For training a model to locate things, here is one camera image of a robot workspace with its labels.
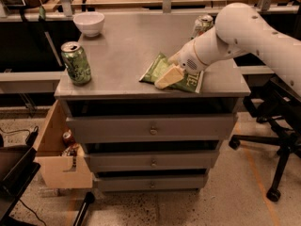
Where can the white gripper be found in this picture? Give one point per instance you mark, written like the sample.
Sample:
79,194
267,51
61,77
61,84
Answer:
187,58

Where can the green jalapeno chip bag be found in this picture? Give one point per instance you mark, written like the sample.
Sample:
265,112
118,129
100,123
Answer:
185,80

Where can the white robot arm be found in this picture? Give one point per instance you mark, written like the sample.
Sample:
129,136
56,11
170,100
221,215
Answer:
238,29

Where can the white bowl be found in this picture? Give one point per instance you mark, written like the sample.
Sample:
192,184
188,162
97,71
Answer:
90,23

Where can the white and green soda can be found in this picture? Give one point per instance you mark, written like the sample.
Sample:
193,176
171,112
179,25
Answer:
202,24

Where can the grey drawer cabinet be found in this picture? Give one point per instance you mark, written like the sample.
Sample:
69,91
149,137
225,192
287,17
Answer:
135,136

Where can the black office chair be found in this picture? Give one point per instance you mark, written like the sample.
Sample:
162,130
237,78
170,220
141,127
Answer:
277,104

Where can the red can in box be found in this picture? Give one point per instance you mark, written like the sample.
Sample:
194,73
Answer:
68,138

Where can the wooden box with items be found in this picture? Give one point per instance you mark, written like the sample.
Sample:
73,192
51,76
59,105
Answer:
59,170

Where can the black power adapter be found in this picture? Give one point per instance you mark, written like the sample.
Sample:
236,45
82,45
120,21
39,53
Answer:
32,136

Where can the black stand on left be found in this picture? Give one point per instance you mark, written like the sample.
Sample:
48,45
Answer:
17,169

